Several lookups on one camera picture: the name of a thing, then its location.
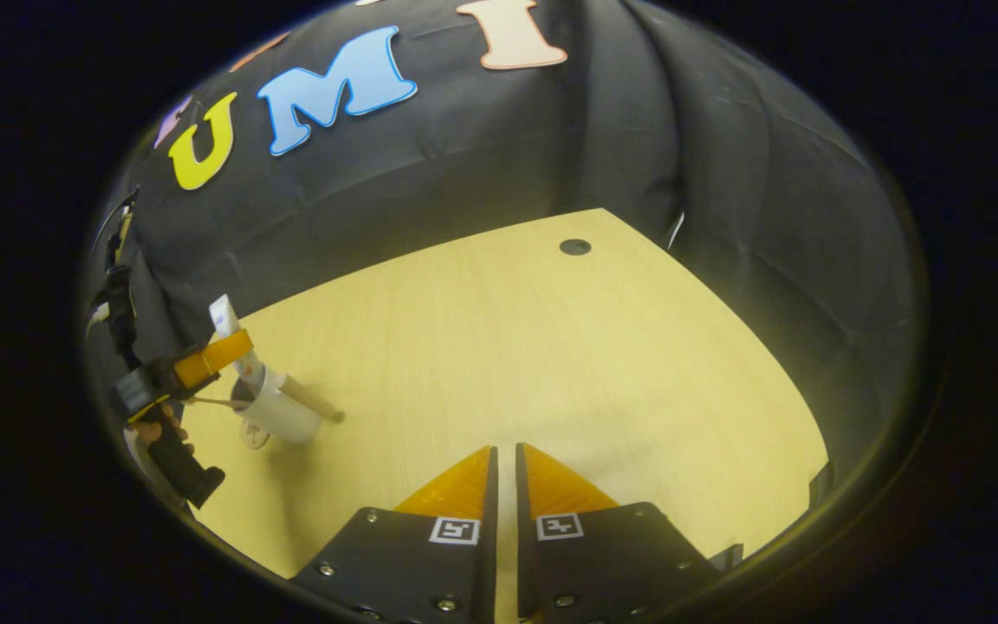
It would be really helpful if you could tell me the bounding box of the white toothpaste tube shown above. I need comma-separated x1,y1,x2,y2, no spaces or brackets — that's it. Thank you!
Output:
209,295,266,391

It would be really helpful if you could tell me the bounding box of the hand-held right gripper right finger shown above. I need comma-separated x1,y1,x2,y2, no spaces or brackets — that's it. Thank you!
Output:
515,442,725,624

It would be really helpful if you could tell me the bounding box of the black backdrop cloth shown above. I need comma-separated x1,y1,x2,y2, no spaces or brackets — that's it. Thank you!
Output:
83,0,920,521

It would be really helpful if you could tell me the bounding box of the white cup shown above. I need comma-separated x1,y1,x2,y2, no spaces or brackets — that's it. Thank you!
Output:
235,364,346,445

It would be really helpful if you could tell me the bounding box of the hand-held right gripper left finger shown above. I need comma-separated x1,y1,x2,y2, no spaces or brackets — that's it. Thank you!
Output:
291,445,500,624

